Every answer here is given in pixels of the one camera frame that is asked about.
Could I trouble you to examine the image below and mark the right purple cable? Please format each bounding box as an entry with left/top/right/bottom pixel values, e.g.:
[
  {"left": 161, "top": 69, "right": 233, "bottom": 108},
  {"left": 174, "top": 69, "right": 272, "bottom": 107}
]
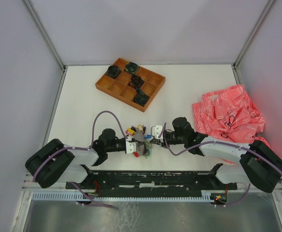
[{"left": 162, "top": 122, "right": 282, "bottom": 206}]

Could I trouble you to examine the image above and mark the dark floral rolled cloth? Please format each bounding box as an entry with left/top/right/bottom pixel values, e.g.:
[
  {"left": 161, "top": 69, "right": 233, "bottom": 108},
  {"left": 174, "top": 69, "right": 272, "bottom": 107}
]
[{"left": 105, "top": 65, "right": 121, "bottom": 79}]

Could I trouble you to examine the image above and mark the pink patterned cloth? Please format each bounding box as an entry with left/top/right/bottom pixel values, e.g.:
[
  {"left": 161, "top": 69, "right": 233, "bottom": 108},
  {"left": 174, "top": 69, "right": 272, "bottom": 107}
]
[{"left": 192, "top": 85, "right": 270, "bottom": 146}]

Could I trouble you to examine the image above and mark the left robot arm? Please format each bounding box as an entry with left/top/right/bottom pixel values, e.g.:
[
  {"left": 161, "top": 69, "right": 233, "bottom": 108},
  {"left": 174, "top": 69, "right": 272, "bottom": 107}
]
[{"left": 25, "top": 129, "right": 151, "bottom": 189}]

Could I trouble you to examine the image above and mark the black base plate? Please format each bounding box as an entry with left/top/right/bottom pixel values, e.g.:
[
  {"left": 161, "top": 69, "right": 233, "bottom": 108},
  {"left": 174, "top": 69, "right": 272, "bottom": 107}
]
[{"left": 77, "top": 170, "right": 238, "bottom": 197}]

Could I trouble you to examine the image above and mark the dark green rolled cloth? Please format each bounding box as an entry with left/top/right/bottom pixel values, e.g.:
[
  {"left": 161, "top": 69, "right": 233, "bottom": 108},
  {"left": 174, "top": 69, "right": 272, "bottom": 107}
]
[{"left": 125, "top": 62, "right": 139, "bottom": 74}]

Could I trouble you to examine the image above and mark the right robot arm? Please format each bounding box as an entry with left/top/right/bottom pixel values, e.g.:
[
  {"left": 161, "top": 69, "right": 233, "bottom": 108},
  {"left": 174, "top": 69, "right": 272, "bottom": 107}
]
[{"left": 151, "top": 117, "right": 282, "bottom": 193}]

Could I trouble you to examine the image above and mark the green leaf rolled cloth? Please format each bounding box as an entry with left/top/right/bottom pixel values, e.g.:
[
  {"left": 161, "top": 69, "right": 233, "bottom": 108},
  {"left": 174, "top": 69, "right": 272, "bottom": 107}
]
[{"left": 134, "top": 88, "right": 149, "bottom": 106}]

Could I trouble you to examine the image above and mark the purple cable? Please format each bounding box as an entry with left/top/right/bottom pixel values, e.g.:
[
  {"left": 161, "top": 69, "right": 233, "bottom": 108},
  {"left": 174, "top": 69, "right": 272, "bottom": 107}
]
[
  {"left": 32, "top": 111, "right": 129, "bottom": 209},
  {"left": 162, "top": 122, "right": 282, "bottom": 206}
]

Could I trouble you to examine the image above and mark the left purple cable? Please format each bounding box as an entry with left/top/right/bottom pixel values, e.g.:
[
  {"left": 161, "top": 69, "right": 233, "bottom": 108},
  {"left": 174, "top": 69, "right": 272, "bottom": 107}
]
[{"left": 32, "top": 111, "right": 129, "bottom": 209}]

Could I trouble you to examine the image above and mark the wrist white camera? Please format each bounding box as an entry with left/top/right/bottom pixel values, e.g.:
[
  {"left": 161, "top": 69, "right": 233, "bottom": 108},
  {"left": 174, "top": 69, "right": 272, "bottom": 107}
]
[
  {"left": 125, "top": 135, "right": 137, "bottom": 154},
  {"left": 151, "top": 125, "right": 165, "bottom": 139}
]

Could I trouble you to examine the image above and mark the grey cable duct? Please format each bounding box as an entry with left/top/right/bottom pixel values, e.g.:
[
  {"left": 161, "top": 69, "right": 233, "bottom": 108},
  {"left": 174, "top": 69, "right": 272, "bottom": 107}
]
[{"left": 31, "top": 191, "right": 215, "bottom": 203}]

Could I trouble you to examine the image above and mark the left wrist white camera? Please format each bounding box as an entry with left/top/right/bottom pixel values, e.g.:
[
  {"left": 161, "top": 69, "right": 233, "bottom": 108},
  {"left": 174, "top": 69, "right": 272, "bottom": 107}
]
[{"left": 125, "top": 135, "right": 137, "bottom": 154}]

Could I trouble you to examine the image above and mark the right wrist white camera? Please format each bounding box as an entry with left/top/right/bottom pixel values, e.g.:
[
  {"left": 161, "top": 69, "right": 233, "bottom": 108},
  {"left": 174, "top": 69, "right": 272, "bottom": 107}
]
[{"left": 151, "top": 125, "right": 165, "bottom": 139}]

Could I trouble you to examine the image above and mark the orange flower rolled cloth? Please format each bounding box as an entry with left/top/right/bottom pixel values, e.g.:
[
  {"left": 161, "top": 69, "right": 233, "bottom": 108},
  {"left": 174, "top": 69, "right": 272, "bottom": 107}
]
[{"left": 129, "top": 74, "right": 143, "bottom": 88}]

